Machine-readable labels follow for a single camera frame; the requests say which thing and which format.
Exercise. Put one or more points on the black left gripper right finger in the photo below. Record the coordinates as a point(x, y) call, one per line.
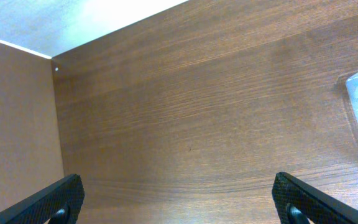
point(299, 202)

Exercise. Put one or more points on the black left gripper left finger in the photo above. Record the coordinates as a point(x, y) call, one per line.
point(58, 203)

